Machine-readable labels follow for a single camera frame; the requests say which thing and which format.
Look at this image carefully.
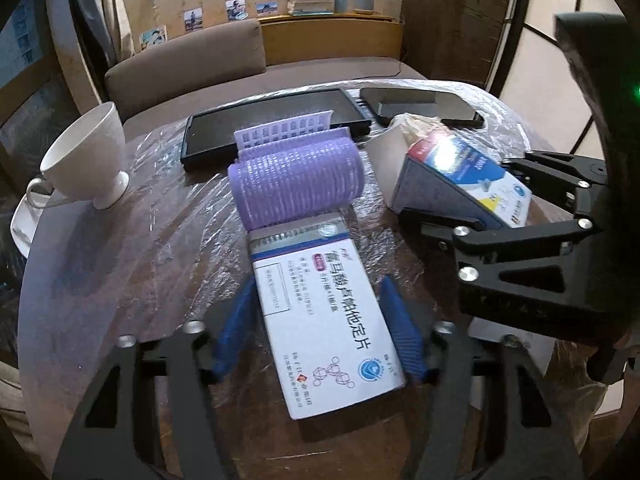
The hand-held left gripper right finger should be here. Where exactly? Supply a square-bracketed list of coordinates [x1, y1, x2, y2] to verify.
[377, 275, 586, 480]

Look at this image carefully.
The white footed cup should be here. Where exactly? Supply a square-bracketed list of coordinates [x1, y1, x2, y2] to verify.
[26, 101, 131, 210]

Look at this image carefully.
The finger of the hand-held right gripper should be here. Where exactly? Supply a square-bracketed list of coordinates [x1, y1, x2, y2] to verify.
[400, 207, 632, 346]
[500, 150, 608, 221]

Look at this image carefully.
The brown sofa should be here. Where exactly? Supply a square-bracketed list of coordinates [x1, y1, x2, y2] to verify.
[104, 19, 431, 121]

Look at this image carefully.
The blue and red medicine box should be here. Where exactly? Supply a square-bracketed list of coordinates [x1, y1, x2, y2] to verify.
[406, 132, 533, 229]

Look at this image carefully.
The purple velcro hair roller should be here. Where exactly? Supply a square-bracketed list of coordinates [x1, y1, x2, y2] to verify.
[227, 127, 368, 233]

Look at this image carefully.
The white medicine box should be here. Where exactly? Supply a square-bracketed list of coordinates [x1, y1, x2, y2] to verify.
[247, 212, 407, 421]

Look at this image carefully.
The window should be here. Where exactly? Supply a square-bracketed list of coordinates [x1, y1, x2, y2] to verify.
[0, 0, 66, 176]

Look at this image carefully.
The stack of books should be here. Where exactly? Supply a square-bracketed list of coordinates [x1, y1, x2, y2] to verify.
[286, 0, 336, 16]

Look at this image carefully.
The grey curtain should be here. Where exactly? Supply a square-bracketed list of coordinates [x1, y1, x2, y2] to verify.
[65, 0, 136, 61]

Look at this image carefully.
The black tablet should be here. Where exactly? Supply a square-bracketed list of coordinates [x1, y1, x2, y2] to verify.
[180, 87, 373, 171]

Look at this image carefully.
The dark wooden cabinet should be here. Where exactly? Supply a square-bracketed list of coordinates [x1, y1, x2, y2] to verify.
[401, 0, 516, 88]

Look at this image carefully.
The black round partition frame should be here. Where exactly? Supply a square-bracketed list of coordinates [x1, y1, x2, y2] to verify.
[485, 0, 621, 96]

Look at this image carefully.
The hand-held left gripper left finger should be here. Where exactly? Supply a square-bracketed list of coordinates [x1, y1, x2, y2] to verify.
[52, 277, 258, 480]

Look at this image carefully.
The beige crumpled paper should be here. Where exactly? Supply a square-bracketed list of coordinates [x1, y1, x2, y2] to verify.
[392, 114, 448, 141]

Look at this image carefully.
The white and blue carton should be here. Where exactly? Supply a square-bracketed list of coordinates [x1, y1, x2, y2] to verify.
[369, 122, 506, 231]

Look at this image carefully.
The wooden shelf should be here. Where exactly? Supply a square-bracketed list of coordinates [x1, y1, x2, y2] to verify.
[257, 10, 405, 67]

